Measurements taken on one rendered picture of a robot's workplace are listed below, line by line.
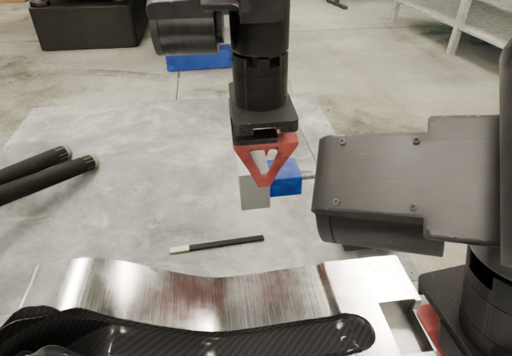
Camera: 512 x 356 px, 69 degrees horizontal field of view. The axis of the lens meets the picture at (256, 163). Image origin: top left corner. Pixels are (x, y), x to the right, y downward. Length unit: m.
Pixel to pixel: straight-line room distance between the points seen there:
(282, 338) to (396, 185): 0.25
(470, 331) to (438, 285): 0.04
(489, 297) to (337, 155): 0.10
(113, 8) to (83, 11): 0.28
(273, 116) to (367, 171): 0.22
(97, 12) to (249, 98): 3.72
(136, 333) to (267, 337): 0.12
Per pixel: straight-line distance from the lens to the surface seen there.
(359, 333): 0.39
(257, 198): 0.45
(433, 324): 0.29
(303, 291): 0.41
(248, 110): 0.38
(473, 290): 0.22
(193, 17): 0.35
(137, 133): 0.86
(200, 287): 0.41
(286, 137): 0.39
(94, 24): 4.10
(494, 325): 0.23
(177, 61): 3.35
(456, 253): 1.82
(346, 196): 0.17
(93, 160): 0.75
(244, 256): 0.55
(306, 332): 0.39
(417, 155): 0.16
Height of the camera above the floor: 1.22
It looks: 36 degrees down
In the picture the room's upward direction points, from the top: straight up
